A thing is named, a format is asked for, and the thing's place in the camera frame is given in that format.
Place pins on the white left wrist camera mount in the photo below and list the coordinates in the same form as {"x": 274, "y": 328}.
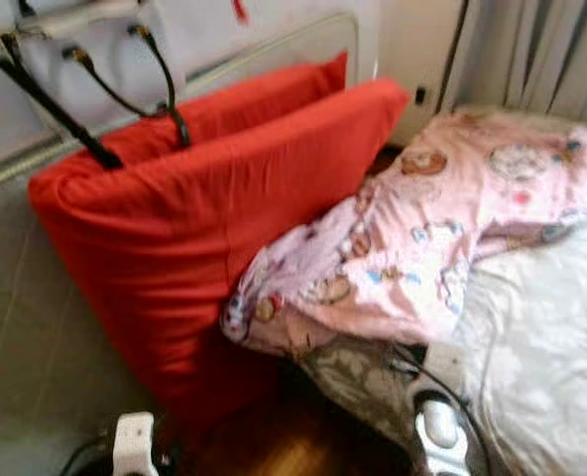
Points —
{"x": 135, "y": 444}

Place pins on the dark wall socket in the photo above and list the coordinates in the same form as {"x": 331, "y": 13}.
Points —
{"x": 420, "y": 95}

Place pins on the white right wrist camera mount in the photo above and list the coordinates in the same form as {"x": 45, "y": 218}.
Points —
{"x": 447, "y": 367}

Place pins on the red hanging ornament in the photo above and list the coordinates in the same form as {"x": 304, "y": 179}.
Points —
{"x": 239, "y": 12}

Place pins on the red fabric-covered mattress cushion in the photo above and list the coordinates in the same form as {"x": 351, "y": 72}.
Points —
{"x": 254, "y": 104}
{"x": 184, "y": 228}

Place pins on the pink cartoon-print quilt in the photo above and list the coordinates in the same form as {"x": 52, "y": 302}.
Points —
{"x": 422, "y": 218}

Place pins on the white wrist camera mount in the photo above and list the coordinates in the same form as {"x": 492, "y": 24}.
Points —
{"x": 135, "y": 444}
{"x": 447, "y": 367}

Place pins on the grey floral bed cover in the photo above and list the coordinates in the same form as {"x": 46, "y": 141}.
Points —
{"x": 541, "y": 337}

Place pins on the grey pleated curtain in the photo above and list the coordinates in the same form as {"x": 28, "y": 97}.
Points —
{"x": 541, "y": 50}

